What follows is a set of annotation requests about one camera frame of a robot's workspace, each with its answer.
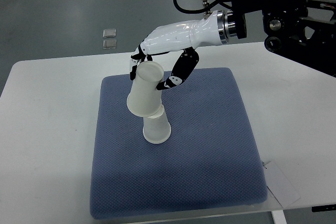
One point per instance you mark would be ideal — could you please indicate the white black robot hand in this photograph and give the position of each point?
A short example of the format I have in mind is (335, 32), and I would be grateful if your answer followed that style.
(186, 36)

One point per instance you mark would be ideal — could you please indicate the white paper cup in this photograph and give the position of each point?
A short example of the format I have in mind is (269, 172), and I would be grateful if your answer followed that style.
(156, 128)
(144, 99)

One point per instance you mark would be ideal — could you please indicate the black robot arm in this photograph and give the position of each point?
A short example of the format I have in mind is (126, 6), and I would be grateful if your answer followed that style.
(291, 33)

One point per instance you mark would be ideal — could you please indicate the upper metal floor plate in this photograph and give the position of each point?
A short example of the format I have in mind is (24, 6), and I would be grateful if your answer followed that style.
(109, 33)

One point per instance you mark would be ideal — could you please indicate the white paper cup on cushion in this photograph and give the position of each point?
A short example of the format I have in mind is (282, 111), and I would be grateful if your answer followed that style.
(156, 128)

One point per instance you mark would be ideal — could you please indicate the blue textured cushion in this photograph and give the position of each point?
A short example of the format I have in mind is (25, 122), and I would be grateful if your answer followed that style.
(210, 159)

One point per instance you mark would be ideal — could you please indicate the white paper tag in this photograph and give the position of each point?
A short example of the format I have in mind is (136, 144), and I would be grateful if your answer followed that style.
(279, 185)

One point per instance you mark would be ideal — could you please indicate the white table leg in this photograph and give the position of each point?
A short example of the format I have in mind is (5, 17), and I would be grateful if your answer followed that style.
(278, 217)

